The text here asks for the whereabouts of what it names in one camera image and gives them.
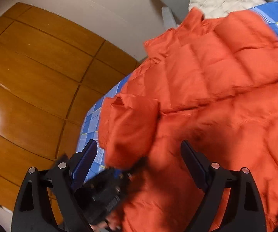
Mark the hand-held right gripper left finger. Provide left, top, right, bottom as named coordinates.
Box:
left=11, top=139, right=98, bottom=232

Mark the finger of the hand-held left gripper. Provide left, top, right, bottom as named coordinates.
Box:
left=123, top=157, right=150, bottom=178

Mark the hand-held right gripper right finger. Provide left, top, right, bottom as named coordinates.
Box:
left=180, top=140, right=267, bottom=232

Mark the orange puffer jacket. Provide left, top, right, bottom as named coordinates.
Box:
left=98, top=6, right=278, bottom=232

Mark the person's left hand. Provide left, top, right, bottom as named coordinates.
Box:
left=91, top=217, right=123, bottom=232

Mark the blue plaid bed sheet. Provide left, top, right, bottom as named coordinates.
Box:
left=77, top=0, right=278, bottom=184

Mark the grey padded cushion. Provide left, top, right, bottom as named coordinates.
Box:
left=162, top=7, right=178, bottom=28

